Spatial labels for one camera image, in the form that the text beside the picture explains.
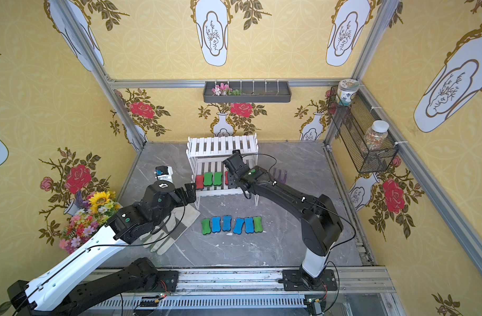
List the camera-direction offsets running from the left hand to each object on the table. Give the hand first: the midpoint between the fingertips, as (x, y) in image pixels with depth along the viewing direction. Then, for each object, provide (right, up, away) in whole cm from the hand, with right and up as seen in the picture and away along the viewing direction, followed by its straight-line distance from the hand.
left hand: (178, 185), depth 73 cm
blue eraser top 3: (+22, -20, +14) cm, 33 cm away
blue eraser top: (+12, -19, +14) cm, 27 cm away
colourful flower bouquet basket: (-35, -10, +2) cm, 37 cm away
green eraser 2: (+31, -20, +13) cm, 39 cm away
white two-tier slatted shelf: (+9, +11, +7) cm, 16 cm away
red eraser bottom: (+18, +3, +3) cm, 18 cm away
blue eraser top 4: (+27, -20, +14) cm, 36 cm away
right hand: (+23, +4, +15) cm, 27 cm away
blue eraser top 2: (+17, -19, +15) cm, 29 cm away
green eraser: (+8, -20, +14) cm, 25 cm away
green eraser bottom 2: (+12, +1, +15) cm, 20 cm away
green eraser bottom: (+8, +1, +16) cm, 18 cm away
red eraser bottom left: (+5, +1, +14) cm, 15 cm away
